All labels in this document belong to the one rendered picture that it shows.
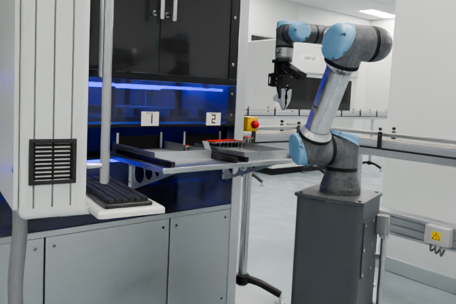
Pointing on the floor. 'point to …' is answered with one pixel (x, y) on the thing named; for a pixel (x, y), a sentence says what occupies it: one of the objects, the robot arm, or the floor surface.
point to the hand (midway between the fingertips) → (284, 107)
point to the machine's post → (235, 132)
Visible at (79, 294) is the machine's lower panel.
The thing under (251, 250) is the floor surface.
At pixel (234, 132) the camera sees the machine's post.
